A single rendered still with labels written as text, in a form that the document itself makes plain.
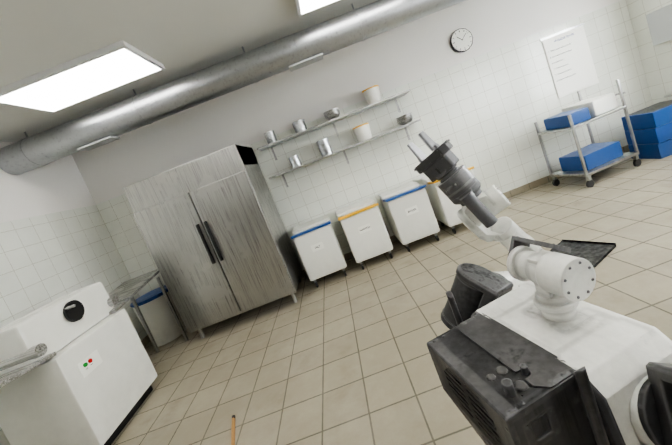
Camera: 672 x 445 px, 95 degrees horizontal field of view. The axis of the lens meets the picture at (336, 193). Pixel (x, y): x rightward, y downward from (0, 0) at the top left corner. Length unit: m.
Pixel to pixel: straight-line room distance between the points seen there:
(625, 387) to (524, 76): 5.06
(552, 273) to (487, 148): 4.54
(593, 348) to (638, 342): 0.05
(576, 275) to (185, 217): 3.75
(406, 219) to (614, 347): 3.53
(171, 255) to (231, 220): 0.82
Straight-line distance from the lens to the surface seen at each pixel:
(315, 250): 3.99
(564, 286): 0.58
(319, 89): 4.60
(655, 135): 5.57
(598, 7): 6.32
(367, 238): 3.99
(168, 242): 4.13
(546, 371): 0.57
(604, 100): 5.21
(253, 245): 3.80
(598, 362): 0.59
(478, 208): 0.84
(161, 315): 4.96
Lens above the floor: 1.49
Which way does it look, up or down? 6 degrees down
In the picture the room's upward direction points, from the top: 21 degrees counter-clockwise
